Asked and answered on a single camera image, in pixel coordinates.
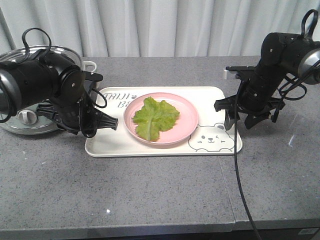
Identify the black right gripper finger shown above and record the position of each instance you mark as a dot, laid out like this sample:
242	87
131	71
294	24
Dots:
228	103

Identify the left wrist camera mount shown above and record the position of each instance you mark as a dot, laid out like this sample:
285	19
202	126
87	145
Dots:
93	77

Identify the pink round plate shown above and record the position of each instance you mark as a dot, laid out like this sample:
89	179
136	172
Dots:
184	126

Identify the green electric cooking pot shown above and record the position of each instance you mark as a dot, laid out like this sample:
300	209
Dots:
28	121

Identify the green lettuce leaf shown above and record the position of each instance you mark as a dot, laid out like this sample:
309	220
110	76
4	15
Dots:
154	117

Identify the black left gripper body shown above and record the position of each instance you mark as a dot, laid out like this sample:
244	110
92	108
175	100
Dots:
73	113

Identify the cream bear serving tray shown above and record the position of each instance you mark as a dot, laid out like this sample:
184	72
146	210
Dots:
209	138

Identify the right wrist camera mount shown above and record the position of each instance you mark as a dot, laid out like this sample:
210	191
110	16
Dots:
238	72

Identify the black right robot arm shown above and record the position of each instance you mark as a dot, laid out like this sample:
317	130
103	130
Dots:
287	61

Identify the black drawer disinfection cabinet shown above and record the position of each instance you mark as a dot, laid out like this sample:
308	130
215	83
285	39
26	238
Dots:
277	234

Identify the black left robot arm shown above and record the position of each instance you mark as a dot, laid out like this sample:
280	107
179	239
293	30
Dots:
57	85

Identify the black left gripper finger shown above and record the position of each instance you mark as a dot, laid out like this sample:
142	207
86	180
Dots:
104	121

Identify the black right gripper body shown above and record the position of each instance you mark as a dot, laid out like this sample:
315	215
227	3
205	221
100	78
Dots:
257	107

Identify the grey pleated curtain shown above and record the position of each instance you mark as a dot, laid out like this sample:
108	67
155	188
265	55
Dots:
151	28

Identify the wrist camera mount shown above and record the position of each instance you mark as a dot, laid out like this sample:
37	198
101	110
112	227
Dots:
238	72
93	77

